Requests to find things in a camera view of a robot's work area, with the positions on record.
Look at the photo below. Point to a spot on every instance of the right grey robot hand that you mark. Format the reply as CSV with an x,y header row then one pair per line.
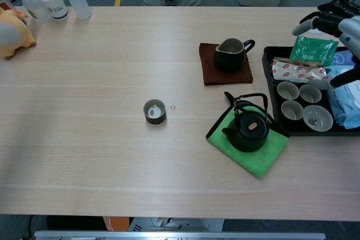
x,y
348,29

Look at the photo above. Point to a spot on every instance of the black cast-iron teapot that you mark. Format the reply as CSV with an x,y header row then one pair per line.
x,y
250,136

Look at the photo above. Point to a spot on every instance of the green cloth with black trim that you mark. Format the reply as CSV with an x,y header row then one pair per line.
x,y
253,164

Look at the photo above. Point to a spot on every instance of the grey-green ceramic teacup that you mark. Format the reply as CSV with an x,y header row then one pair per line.
x,y
154,112

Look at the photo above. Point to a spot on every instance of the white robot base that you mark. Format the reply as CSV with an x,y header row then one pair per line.
x,y
174,224

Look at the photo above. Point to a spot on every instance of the white blue printed packet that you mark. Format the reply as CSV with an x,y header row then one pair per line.
x,y
341,58

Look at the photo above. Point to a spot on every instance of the green tea packet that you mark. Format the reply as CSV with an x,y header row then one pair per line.
x,y
312,50

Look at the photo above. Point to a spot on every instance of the red white snack packet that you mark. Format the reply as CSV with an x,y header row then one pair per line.
x,y
298,72

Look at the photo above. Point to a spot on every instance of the light blue wipes pack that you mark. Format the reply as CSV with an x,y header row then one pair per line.
x,y
347,105

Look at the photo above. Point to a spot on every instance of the black plastic tray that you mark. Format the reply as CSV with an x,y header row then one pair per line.
x,y
268,54

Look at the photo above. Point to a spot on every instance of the white lidded tea bowl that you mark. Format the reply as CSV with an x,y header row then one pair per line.
x,y
317,117

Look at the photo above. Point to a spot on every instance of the dark ceramic pitcher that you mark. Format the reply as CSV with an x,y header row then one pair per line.
x,y
227,57

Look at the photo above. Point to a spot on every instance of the brown cloth mat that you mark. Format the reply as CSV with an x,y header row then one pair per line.
x,y
213,68

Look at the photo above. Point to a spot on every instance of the white paper cup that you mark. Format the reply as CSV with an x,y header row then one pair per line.
x,y
53,2

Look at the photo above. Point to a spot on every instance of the orange-brown seat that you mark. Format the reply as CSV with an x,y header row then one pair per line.
x,y
116,223

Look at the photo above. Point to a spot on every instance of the glass bottle with wooden cap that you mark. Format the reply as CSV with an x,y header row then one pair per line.
x,y
32,6

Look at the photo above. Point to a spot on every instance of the yellow plush toy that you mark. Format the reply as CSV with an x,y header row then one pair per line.
x,y
14,35

